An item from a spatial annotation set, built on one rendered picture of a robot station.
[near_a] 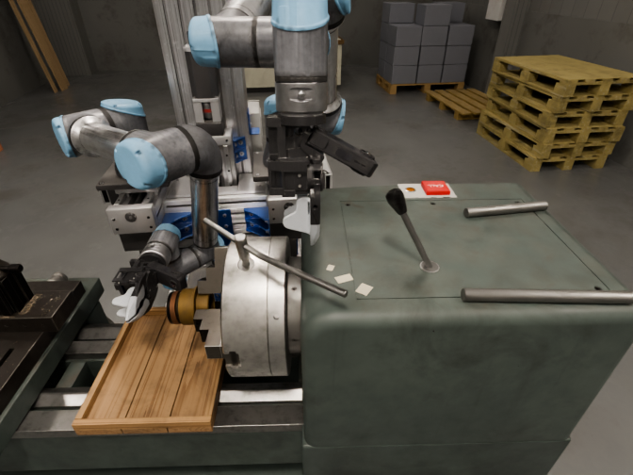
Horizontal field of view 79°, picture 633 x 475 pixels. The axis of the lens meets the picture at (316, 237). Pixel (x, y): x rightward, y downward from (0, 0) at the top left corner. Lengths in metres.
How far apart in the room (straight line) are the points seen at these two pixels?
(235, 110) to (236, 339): 0.94
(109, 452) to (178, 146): 0.75
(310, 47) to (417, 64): 6.88
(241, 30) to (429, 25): 6.74
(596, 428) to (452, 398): 1.54
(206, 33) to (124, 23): 9.24
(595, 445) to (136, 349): 1.94
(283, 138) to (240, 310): 0.35
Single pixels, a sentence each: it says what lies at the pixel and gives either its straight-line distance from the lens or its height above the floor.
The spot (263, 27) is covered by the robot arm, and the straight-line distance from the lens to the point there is 0.67.
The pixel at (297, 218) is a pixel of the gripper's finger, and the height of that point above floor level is 1.39.
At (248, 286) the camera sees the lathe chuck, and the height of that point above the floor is 1.21.
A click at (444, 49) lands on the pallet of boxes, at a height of 0.69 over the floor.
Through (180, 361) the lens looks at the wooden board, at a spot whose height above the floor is 0.89.
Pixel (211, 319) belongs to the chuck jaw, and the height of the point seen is 1.10.
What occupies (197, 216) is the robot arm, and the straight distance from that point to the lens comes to 1.15.
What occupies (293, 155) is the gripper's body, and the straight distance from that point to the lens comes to 0.59.
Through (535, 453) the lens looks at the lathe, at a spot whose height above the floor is 0.81.
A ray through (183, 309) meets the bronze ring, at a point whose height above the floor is 1.10.
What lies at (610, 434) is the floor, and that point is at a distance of 2.36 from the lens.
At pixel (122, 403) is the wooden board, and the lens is 1.08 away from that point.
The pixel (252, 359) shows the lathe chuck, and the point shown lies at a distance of 0.81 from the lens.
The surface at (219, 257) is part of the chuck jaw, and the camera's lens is 0.89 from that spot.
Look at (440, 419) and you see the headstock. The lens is 0.91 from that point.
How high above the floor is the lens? 1.71
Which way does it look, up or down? 34 degrees down
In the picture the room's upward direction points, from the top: straight up
